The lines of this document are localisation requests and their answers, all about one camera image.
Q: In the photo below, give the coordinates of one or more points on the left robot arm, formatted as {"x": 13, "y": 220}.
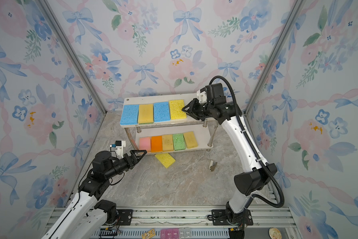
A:
{"x": 87, "y": 211}

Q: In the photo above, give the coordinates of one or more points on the pink plastic box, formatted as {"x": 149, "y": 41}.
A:
{"x": 171, "y": 233}

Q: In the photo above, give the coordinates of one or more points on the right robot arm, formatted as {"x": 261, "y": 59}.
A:
{"x": 257, "y": 172}

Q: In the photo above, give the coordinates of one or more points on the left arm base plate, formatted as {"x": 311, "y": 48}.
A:
{"x": 123, "y": 216}

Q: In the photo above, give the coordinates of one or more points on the blue sponge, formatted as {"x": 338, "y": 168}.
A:
{"x": 130, "y": 115}
{"x": 161, "y": 112}

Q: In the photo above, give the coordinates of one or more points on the yellow sponge bottom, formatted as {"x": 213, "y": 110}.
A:
{"x": 167, "y": 142}

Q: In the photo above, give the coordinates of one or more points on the white two-tier shelf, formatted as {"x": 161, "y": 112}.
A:
{"x": 204, "y": 130}

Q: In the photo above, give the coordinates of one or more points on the dark yellow sponge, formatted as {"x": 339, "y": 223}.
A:
{"x": 190, "y": 140}

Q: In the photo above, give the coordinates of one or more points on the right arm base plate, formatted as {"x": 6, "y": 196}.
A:
{"x": 227, "y": 217}

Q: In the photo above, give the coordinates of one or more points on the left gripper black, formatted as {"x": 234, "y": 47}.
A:
{"x": 127, "y": 158}

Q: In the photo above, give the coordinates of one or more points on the round patterned disc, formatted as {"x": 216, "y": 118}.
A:
{"x": 275, "y": 233}

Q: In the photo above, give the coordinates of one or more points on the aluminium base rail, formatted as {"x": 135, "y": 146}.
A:
{"x": 195, "y": 217}

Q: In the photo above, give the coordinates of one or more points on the green sponge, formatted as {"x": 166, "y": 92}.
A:
{"x": 179, "y": 141}

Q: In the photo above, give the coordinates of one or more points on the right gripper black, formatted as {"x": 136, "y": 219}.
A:
{"x": 194, "y": 104}

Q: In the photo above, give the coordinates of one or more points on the clear plastic box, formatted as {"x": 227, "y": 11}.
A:
{"x": 185, "y": 233}

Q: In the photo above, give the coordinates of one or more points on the yellow patterned card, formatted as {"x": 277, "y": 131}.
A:
{"x": 149, "y": 234}

